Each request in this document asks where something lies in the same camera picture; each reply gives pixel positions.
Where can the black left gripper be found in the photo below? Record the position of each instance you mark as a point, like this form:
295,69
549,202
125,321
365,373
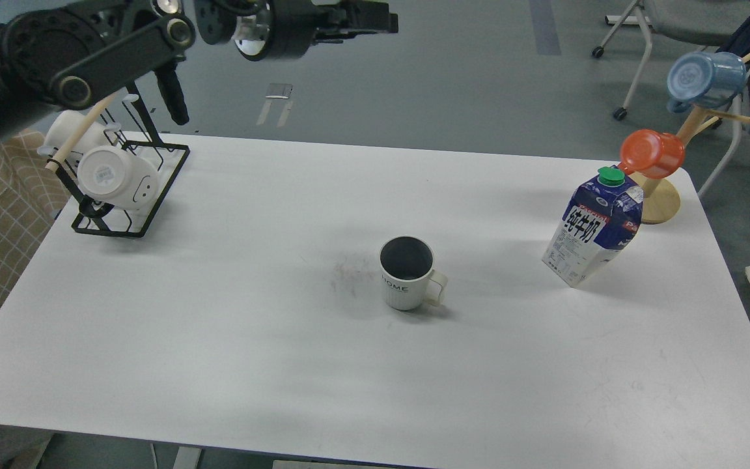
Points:
286,30

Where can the white ribbed mug dark inside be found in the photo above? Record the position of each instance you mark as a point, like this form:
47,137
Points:
408,274

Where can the wooden cup tree stand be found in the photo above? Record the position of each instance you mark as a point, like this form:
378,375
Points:
661,199

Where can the blue plastic cup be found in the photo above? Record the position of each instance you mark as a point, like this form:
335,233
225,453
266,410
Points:
708,80

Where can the white smiley mug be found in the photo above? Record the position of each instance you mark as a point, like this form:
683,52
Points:
117,177

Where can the black wire cup rack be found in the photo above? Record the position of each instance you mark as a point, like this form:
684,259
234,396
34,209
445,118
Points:
102,219

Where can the blue white milk carton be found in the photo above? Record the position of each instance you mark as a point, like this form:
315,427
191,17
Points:
602,217

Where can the beige checkered cloth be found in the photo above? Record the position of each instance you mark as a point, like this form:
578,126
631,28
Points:
31,197

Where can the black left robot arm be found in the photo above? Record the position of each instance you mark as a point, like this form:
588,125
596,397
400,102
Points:
73,56

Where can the white cup on rack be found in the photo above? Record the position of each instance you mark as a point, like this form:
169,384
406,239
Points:
65,125

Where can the orange plastic cup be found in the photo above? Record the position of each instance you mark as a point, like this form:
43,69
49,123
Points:
653,154

